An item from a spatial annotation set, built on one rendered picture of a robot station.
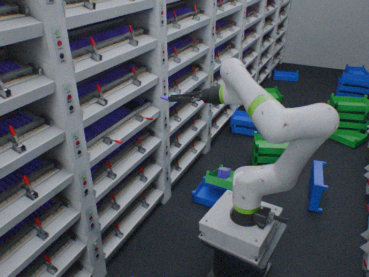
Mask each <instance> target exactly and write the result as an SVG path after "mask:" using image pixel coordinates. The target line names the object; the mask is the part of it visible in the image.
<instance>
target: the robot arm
mask: <svg viewBox="0 0 369 277"><path fill-rule="evenodd" d="M220 74H221V77H222V79H223V82H224V85H218V84H217V85H216V83H215V82H214V83H213V85H212V86H211V87H210V88H204V89H203V90H201V91H195V92H186V93H183V94H176V95H170V96H168V100H169V102H180V103H195V102H196V101H197V102H200V101H203V102H204V103H206V104H207V103H211V104H212V105H215V104H217V105H218V106H219V105H220V104H236V105H244V107H245V109H246V112H247V114H248V115H249V117H250V118H251V120H252V122H253V124H254V126H255V127H256V128H257V131H258V132H259V134H261V136H262V137H263V138H264V139H265V140H266V141H267V142H269V143H273V144H281V143H286V142H289V141H290V143H289V145H288V147H286V149H285V151H284V152H283V153H282V155H281V156H280V158H279V159H277V161H276V162H275V163H273V164H269V165H265V166H245V167H241V168H238V169H237V170H235V172H234V178H233V191H232V202H233V207H232V208H231V210H230V218H231V220H232V221H233V222H234V223H236V224H238V225H240V226H242V227H253V226H255V225H257V226H258V227H259V229H264V227H266V226H267V225H268V223H271V222H272V221H273V220H278V221H280V222H284V223H286V224H288V219H287V218H283V217H280V216H277V215H275V213H274V212H272V211H271V208H268V207H264V206H262V205H261V202H262V196H263V195H266V194H272V193H278V192H284V191H288V190H291V189H292V188H293V187H294V186H295V185H296V183H297V181H298V178H299V175H300V173H301V171H302V170H303V167H305V165H306V164H307V162H308V160H309V159H310V158H311V156H312V155H313V154H314V152H315V151H316V150H317V149H318V148H319V147H320V146H321V145H322V144H323V142H324V141H325V140H326V139H327V138H329V137H330V136H331V135H332V134H333V133H334V132H335V131H336V129H337V128H338V126H339V122H340V119H339V116H338V112H337V111H336V110H335V109H334V108H333V107H332V106H330V105H327V104H326V103H315V104H313V105H309V106H304V107H297V108H284V107H283V106H282V105H281V104H280V103H279V101H278V100H276V99H275V98H274V97H273V96H272V95H271V94H269V93H267V91H266V90H264V89H263V88H262V87H261V86H260V85H259V84H257V83H256V82H255V80H254V79H253V78H252V77H251V76H250V74H249V72H247V70H246V68H245V67H244V64H243V63H242V62H241V61H240V60H239V59H237V58H228V59H227V60H225V61H224V62H223V63H222V65H221V67H220Z"/></svg>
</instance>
